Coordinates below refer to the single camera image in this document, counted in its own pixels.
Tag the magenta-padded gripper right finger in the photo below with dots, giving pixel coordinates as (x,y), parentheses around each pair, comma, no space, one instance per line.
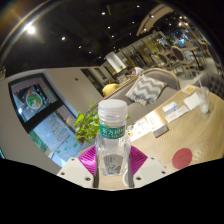
(150,170)

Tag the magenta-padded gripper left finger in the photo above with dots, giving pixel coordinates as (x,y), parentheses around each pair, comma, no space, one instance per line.
(75,171)

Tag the clear plastic water bottle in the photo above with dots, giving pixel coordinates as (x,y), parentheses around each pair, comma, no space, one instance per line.
(112,150)

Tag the flat round red coaster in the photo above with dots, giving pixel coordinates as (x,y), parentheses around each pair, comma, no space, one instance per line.
(182,158)

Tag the large printed paper leaflet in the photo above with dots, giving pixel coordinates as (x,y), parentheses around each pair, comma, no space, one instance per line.
(140,130)

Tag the green potted plant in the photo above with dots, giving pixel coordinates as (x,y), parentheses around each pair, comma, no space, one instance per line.
(86,126)

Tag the long white box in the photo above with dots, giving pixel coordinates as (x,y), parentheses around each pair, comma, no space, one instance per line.
(155,120)

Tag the grey curved sofa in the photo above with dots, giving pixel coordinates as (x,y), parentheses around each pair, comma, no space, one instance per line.
(138,111)

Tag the small printed paper leaflet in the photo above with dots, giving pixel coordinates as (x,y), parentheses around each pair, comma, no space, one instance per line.
(178,115)

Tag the small blue white pack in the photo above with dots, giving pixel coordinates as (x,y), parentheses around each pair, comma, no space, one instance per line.
(170,107)

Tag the decorated glass window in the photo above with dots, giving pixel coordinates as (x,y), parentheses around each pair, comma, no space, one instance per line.
(43,113)

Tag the white paper napkin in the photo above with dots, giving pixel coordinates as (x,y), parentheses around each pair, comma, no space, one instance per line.
(192,101)

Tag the grey white chevron cushion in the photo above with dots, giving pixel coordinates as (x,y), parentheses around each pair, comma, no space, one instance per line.
(146,89)

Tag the person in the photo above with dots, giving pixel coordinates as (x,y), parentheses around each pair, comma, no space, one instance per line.
(110,89)
(136,70)

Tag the yellow card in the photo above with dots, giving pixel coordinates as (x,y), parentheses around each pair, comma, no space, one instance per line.
(189,89)

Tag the grey tufted chair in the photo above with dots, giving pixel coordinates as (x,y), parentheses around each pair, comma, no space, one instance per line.
(215,83)

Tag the white cylindrical column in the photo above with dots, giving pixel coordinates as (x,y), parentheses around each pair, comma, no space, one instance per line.
(115,61)

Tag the group of round-backed chairs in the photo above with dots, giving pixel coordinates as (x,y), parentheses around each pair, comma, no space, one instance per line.
(178,53)

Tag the group of ceiling spotlights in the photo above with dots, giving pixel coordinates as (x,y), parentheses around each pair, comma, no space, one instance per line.
(31,30)

